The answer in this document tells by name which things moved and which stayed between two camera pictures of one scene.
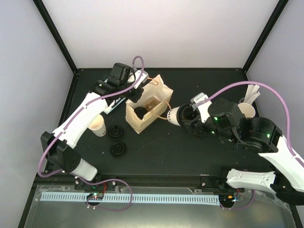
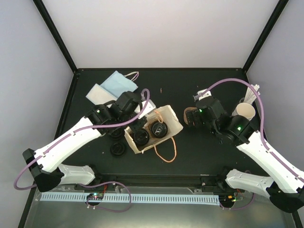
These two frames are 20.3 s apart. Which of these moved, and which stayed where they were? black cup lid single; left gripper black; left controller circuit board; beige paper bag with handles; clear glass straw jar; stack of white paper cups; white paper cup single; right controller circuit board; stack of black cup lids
Moved: left gripper black; beige paper bag with handles; white paper cup single
Stayed: stack of white paper cups; left controller circuit board; stack of black cup lids; clear glass straw jar; black cup lid single; right controller circuit board
